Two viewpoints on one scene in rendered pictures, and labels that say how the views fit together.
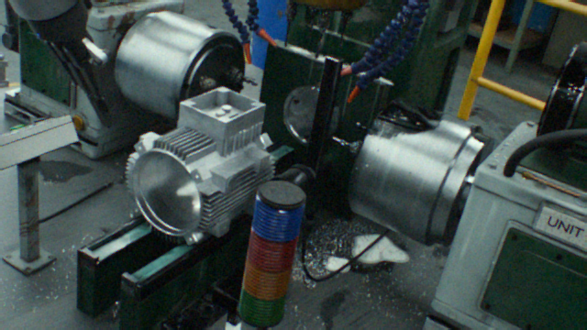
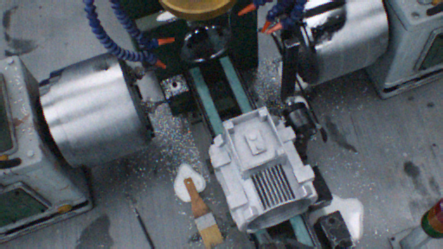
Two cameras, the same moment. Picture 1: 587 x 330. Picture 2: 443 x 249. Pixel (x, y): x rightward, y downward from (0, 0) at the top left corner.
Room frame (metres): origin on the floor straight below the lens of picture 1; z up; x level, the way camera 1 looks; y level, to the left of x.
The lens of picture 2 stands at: (0.80, 0.45, 2.13)
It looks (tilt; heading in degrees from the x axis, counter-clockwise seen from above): 65 degrees down; 320
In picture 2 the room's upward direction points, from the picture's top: 9 degrees counter-clockwise
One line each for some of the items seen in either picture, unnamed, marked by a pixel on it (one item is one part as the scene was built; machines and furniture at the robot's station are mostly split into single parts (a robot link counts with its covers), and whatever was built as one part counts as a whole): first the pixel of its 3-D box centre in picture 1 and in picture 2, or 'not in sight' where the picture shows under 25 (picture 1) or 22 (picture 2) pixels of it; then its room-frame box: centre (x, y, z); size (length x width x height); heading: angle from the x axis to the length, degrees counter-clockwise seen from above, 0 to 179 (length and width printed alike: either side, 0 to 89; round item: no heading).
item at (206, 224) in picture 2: not in sight; (201, 211); (1.16, 0.29, 0.80); 0.21 x 0.05 x 0.01; 156
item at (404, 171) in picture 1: (433, 178); (338, 24); (1.16, -0.27, 1.04); 0.41 x 0.25 x 0.25; 62
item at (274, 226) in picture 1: (278, 213); not in sight; (0.70, 0.01, 1.19); 0.06 x 0.06 x 0.04
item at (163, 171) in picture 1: (202, 174); (261, 175); (1.06, 0.16, 1.01); 0.20 x 0.19 x 0.19; 153
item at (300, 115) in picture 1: (311, 117); (205, 45); (1.40, -0.02, 1.02); 0.15 x 0.02 x 0.15; 62
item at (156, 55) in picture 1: (166, 66); (80, 117); (1.48, 0.34, 1.04); 0.37 x 0.25 x 0.25; 62
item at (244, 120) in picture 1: (221, 121); (254, 144); (1.09, 0.14, 1.11); 0.12 x 0.11 x 0.07; 153
